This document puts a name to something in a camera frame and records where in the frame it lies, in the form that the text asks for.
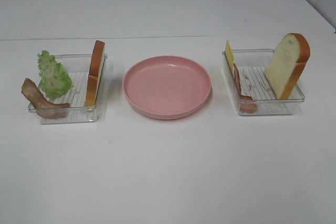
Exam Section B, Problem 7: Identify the yellow cheese slice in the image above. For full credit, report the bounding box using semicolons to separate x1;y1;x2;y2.
225;40;234;73

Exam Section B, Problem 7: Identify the bacon strip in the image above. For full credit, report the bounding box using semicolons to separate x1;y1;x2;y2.
21;78;70;119
233;63;258;113

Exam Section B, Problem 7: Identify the bread slice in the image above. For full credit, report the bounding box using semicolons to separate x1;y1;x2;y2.
265;33;310;100
85;40;105;106

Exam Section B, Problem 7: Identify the green lettuce leaf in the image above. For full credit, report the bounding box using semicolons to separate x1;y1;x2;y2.
38;50;73;99

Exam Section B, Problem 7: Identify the pink round plate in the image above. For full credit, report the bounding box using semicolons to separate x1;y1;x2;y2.
123;56;212;120

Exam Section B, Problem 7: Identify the clear right plastic tray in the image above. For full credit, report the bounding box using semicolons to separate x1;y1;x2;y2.
222;49;305;116

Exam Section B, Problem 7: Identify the clear plastic tray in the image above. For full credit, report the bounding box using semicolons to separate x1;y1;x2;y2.
222;49;305;116
28;54;109;124

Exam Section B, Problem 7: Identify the clear left plastic tray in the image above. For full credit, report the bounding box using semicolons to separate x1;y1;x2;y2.
28;54;109;124

